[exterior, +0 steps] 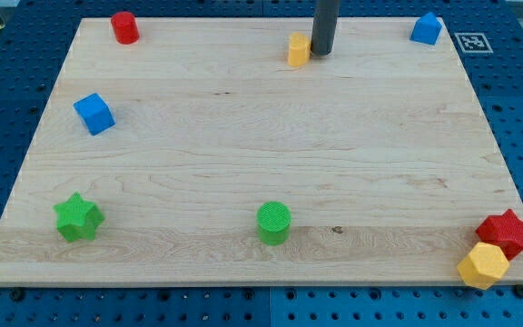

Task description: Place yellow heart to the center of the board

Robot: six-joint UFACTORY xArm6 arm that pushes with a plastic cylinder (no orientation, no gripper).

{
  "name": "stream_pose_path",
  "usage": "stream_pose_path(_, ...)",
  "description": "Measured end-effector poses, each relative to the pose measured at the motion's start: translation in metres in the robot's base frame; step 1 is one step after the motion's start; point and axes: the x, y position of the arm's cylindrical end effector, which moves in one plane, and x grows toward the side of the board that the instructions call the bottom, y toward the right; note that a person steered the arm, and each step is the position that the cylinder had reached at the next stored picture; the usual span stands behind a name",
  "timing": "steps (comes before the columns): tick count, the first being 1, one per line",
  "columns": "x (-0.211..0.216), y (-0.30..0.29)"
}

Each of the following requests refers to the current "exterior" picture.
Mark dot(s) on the red cylinder block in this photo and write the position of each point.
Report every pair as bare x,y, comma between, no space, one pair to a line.
125,28

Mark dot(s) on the wooden board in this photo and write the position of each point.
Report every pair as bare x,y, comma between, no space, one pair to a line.
381,151

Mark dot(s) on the green star block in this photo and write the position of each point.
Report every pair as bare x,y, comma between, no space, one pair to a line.
77,218

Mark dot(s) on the fiducial marker tag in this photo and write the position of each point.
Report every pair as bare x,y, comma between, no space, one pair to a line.
473,43

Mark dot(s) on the red star block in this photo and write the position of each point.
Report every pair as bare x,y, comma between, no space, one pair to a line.
504,230

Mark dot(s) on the blue cube block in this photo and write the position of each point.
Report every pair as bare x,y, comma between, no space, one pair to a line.
95,113

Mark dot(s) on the yellow hexagon block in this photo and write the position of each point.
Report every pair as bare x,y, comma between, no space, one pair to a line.
483,266

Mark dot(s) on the green cylinder block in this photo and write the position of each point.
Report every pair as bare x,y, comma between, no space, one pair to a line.
273,221

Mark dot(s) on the yellow heart block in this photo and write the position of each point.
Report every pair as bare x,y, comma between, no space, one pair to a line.
299,48

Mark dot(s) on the blue pentagon block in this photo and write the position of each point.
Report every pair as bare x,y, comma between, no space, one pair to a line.
426,29

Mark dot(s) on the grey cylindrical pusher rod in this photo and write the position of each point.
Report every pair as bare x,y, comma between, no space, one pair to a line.
324,26

